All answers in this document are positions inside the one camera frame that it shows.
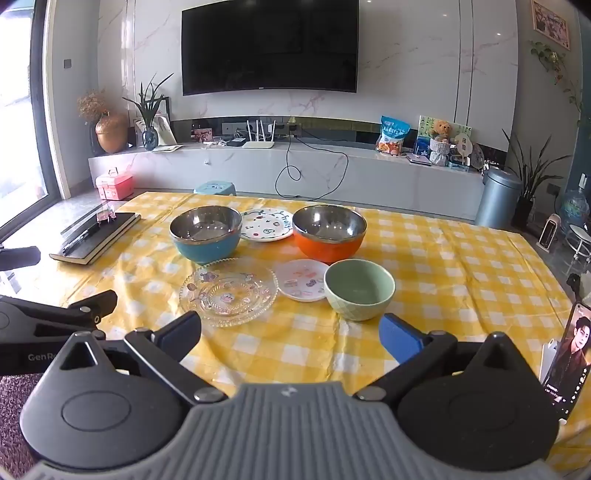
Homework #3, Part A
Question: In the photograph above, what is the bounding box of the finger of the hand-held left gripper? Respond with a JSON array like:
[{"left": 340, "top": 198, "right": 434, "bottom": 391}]
[
  {"left": 23, "top": 290, "right": 118, "bottom": 329},
  {"left": 0, "top": 246, "right": 41, "bottom": 271}
]

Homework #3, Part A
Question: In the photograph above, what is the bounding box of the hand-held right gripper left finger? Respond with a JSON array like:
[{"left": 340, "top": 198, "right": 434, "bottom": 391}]
[{"left": 45, "top": 311, "right": 228, "bottom": 403}]

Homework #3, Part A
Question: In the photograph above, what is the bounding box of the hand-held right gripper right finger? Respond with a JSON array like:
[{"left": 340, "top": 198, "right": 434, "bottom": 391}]
[{"left": 353, "top": 314, "right": 533, "bottom": 401}]

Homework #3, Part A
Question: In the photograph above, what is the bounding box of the pale green plate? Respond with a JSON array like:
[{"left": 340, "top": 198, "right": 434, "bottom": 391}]
[{"left": 324, "top": 259, "right": 396, "bottom": 322}]

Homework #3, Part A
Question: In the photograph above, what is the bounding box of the clear glass printed plate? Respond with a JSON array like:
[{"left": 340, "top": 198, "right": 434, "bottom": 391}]
[{"left": 179, "top": 258, "right": 279, "bottom": 328}]

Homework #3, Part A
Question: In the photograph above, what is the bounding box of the blue steel-lined bowl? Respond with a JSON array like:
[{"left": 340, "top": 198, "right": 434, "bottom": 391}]
[{"left": 169, "top": 206, "right": 243, "bottom": 261}]

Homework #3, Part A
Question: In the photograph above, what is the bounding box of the small white pink-printed plate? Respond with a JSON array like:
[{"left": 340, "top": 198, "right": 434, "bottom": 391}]
[{"left": 275, "top": 259, "right": 331, "bottom": 303}]

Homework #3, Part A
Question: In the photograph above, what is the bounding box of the orange steel-lined bowl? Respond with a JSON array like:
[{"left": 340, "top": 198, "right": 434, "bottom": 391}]
[{"left": 292, "top": 204, "right": 368, "bottom": 260}]

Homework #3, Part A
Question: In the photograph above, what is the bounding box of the large white printed plate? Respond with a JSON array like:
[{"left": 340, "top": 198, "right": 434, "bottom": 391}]
[{"left": 239, "top": 208, "right": 295, "bottom": 243}]

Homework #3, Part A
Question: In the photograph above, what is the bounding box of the purple shaggy mat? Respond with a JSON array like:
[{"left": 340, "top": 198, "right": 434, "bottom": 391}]
[{"left": 0, "top": 374, "right": 47, "bottom": 480}]

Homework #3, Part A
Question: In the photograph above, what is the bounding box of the black pen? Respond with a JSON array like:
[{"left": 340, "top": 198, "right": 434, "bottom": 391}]
[{"left": 62, "top": 222, "right": 102, "bottom": 254}]

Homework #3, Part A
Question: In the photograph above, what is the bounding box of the black notebook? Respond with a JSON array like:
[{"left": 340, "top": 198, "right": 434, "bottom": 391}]
[{"left": 49, "top": 211, "right": 142, "bottom": 266}]

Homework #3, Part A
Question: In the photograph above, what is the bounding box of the yellow checked tablecloth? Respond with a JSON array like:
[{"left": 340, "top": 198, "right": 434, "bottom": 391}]
[{"left": 60, "top": 191, "right": 591, "bottom": 462}]

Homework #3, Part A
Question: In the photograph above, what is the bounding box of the pink storage box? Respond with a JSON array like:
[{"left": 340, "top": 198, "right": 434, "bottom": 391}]
[{"left": 95, "top": 169, "right": 134, "bottom": 201}]

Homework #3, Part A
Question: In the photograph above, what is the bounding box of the light blue plastic stool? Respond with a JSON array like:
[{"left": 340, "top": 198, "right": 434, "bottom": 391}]
[{"left": 194, "top": 181, "right": 237, "bottom": 197}]

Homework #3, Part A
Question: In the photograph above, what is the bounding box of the gold acorn-shaped vase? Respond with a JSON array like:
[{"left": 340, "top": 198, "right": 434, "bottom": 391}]
[{"left": 95, "top": 113, "right": 129, "bottom": 154}]

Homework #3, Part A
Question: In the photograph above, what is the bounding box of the white marble tv cabinet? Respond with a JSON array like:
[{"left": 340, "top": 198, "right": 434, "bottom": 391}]
[{"left": 88, "top": 117, "right": 509, "bottom": 222}]

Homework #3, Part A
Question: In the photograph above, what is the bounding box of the grey metal trash can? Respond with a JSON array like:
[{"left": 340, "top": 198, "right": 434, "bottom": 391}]
[{"left": 475, "top": 167, "right": 523, "bottom": 230}]

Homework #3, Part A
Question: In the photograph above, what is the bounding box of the smartphone with lit screen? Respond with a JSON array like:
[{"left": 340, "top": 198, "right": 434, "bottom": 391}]
[{"left": 540, "top": 302, "right": 591, "bottom": 421}]

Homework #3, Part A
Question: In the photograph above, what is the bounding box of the green plant in blue vase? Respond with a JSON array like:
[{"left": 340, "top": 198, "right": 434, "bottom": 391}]
[{"left": 122, "top": 74, "right": 175, "bottom": 151}]

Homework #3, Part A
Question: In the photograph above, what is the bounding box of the small white heater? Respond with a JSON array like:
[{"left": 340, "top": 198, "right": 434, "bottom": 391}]
[{"left": 539, "top": 217, "right": 561, "bottom": 252}]

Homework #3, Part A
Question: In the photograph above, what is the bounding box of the potted snake plant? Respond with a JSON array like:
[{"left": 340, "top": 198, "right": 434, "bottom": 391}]
[{"left": 502, "top": 129, "right": 573, "bottom": 229}]

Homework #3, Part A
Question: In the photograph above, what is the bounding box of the white framed card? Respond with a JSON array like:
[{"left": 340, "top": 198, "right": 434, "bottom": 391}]
[{"left": 152, "top": 113, "right": 177, "bottom": 145}]

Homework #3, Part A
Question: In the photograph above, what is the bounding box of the teddy bear bouquet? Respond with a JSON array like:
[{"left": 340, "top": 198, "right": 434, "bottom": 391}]
[{"left": 427, "top": 120, "right": 455, "bottom": 167}]

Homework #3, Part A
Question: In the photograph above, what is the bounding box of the blue snack bag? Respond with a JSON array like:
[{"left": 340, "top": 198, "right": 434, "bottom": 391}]
[{"left": 376, "top": 115, "right": 411, "bottom": 155}]

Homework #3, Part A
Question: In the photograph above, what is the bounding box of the round white hand fan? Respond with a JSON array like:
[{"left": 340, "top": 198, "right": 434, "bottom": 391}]
[{"left": 450, "top": 134, "right": 474, "bottom": 160}]

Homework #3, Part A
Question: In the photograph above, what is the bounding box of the white wifi router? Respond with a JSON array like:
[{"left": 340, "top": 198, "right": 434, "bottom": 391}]
[{"left": 242, "top": 119, "right": 278, "bottom": 149}]

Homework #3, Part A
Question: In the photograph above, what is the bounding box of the white round side stool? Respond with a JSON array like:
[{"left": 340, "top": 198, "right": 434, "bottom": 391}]
[{"left": 567, "top": 224, "right": 591, "bottom": 278}]

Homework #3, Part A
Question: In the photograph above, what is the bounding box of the green illustrated board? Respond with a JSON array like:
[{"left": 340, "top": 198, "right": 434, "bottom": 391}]
[{"left": 414, "top": 115, "right": 472, "bottom": 158}]

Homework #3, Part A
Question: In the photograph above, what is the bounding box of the blue water jug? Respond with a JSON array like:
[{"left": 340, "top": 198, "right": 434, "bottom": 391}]
[{"left": 560, "top": 174, "right": 591, "bottom": 232}]

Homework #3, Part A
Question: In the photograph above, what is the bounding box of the hanging vine plant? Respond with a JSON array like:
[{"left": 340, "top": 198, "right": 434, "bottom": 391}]
[{"left": 530, "top": 41, "right": 585, "bottom": 127}]

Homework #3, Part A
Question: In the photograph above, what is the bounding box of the black cable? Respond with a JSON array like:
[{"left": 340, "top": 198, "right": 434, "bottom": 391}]
[{"left": 276, "top": 134, "right": 349, "bottom": 200}]

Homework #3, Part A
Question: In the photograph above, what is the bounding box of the black wall television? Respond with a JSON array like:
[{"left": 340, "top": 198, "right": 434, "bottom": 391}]
[{"left": 181, "top": 0, "right": 360, "bottom": 96}]

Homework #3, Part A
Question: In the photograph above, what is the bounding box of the framed wall picture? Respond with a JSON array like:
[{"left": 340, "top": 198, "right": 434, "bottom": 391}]
[{"left": 531, "top": 0, "right": 571, "bottom": 49}]

